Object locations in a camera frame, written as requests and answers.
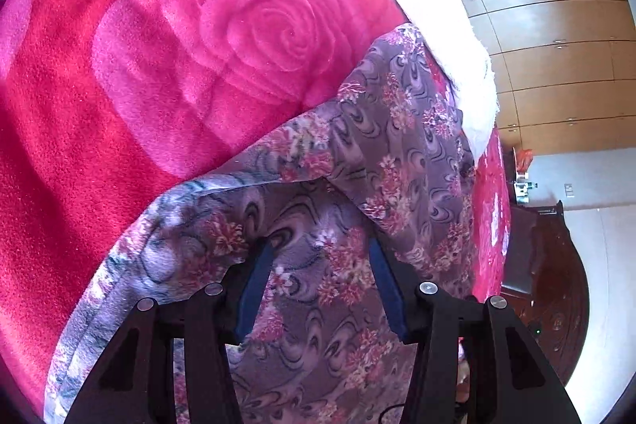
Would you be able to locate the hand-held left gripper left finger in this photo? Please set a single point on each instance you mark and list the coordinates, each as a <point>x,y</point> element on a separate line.
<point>253,295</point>

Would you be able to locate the light wooden wardrobe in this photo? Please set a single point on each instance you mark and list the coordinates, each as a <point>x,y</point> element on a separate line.
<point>556,56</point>

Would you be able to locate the orange red bag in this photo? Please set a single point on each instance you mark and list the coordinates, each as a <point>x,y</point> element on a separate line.
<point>525,158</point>

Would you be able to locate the red rose print blanket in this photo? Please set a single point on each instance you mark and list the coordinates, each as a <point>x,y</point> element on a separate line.
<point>149,56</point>

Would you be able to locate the purple floral fleece garment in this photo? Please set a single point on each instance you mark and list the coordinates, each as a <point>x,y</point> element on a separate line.
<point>397,131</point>

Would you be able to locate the white wall socket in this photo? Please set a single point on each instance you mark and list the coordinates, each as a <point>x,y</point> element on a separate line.
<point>570,189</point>

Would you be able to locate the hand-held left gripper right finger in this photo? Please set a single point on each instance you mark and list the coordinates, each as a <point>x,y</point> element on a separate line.
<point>385,287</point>

